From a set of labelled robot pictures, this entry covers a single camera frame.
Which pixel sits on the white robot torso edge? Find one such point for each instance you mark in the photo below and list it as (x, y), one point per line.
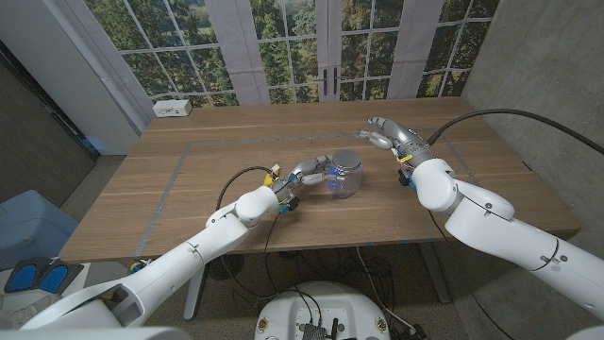
(94, 334)

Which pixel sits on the black and blue foot pedal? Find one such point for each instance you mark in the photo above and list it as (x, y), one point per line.
(21, 278)

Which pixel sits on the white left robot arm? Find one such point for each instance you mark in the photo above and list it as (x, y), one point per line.
(189, 255)

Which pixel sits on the black round floor fan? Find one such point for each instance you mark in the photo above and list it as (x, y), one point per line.
(226, 270)

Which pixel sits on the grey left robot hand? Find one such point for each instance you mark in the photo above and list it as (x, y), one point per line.
(307, 170)

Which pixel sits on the colourful sneaker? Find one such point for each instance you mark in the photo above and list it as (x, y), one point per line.
(136, 267)

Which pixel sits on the white power outlet box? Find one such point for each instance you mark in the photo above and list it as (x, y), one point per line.
(172, 108)

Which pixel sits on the clear plastic jar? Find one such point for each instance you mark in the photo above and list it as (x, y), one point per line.
(351, 184)

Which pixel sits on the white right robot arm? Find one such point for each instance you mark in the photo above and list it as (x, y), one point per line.
(495, 226)

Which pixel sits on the white table leg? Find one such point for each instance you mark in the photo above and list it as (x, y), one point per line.
(193, 297)

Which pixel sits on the blue grey storage bin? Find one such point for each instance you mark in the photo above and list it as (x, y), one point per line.
(28, 226)

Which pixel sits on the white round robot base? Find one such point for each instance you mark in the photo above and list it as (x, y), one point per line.
(321, 307)

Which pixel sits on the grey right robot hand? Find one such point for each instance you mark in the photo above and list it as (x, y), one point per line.
(406, 141)

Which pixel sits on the grey table leg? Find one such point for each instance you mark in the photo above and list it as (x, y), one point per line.
(436, 278)

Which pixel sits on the printed window backdrop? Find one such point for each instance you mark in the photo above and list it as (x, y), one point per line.
(283, 47)

